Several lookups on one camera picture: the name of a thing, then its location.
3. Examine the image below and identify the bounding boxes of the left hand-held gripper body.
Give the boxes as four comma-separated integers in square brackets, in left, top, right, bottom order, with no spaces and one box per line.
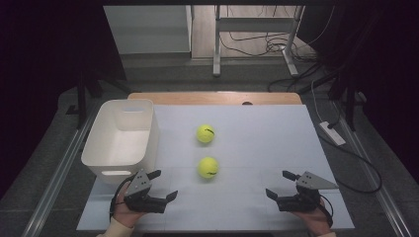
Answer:
[124,169,168,214]

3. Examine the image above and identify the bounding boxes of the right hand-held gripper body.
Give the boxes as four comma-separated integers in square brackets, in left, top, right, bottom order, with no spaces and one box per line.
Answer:
[277,171,340,212]

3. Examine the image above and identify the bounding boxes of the white plastic storage bin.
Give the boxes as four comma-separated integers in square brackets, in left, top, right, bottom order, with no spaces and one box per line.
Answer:
[80,98,161,185]

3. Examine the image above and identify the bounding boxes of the yellow tennis ball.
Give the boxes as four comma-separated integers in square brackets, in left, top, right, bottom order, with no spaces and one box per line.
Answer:
[197,156,220,180]
[196,123,216,144]

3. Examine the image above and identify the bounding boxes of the person's left hand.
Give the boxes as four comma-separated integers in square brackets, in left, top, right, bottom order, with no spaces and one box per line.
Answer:
[113,181,146,229]

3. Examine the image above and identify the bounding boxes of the person's right hand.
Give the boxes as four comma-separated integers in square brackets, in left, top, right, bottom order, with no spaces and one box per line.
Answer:
[291,199,332,236]

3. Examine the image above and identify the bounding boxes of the white power strip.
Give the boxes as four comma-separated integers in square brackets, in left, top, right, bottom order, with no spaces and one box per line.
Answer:
[318,120,347,147]

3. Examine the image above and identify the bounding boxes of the black metal stand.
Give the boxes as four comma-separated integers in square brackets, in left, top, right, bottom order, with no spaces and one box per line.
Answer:
[329,65,367,132]
[65,65,132,129]

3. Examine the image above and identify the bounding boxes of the dark curtain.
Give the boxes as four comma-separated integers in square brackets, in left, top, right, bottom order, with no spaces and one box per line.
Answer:
[295,0,419,186]
[0,0,126,198]

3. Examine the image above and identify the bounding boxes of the white cabinet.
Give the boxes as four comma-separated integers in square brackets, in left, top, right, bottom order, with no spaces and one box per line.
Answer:
[103,4,194,55]

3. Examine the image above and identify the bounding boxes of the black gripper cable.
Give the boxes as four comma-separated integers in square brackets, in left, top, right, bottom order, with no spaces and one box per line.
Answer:
[317,194,334,229]
[109,174,137,221]

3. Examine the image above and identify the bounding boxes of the grey metal floor rail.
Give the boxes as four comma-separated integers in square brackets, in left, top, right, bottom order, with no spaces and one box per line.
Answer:
[21,108,100,237]
[332,98,413,237]

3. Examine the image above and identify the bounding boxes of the black power cable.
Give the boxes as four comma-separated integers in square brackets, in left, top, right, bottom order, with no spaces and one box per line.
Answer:
[317,121,383,195]

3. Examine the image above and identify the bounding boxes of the thin white cable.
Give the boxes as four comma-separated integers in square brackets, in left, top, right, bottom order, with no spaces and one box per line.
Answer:
[310,78,325,123]

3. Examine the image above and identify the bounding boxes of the black floor cables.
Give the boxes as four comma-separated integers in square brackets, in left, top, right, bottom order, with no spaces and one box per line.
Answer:
[267,62,340,95]

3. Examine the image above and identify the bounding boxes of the tangle of black cables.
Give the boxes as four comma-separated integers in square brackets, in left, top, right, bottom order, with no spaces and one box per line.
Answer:
[218,29,317,63]

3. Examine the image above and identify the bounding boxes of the white metal desk frame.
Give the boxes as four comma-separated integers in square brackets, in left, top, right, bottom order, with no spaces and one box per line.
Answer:
[211,4,305,78]

